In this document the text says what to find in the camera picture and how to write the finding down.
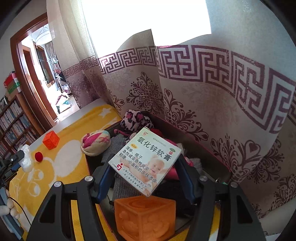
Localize red pompom ball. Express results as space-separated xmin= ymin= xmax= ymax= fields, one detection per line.
xmin=35 ymin=152 xmax=44 ymax=162

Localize red-orange toy cube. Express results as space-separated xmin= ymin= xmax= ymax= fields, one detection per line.
xmin=43 ymin=131 xmax=60 ymax=150

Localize grey black glove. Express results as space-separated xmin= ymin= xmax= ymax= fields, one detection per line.
xmin=101 ymin=134 xmax=149 ymax=204

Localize light orange toy cube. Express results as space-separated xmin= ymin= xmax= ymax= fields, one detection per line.
xmin=114 ymin=196 xmax=176 ymax=240

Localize pink floral cloth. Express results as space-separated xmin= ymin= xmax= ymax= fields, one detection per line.
xmin=80 ymin=130 xmax=111 ymax=157

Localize white ointment box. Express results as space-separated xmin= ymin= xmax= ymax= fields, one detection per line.
xmin=108 ymin=127 xmax=182 ymax=197

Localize pink leopard print cloth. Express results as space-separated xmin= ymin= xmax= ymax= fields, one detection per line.
xmin=118 ymin=109 xmax=154 ymax=136

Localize clear plastic bag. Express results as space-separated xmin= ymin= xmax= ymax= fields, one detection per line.
xmin=18 ymin=144 xmax=34 ymax=173

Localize wooden bookshelf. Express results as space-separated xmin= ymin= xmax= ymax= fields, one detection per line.
xmin=0 ymin=93 xmax=45 ymax=159

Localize yellow white towel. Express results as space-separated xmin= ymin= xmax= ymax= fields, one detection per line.
xmin=9 ymin=104 xmax=220 ymax=241

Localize stacked gift boxes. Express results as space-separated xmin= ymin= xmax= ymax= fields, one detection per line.
xmin=4 ymin=71 xmax=22 ymax=100

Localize red tin box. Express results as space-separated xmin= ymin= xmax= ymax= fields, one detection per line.
xmin=85 ymin=111 xmax=232 ymax=241

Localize patterned purple curtain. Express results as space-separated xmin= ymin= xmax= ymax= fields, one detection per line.
xmin=46 ymin=0 xmax=296 ymax=218

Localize wooden door frame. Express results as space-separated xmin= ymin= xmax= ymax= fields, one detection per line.
xmin=10 ymin=13 xmax=56 ymax=135

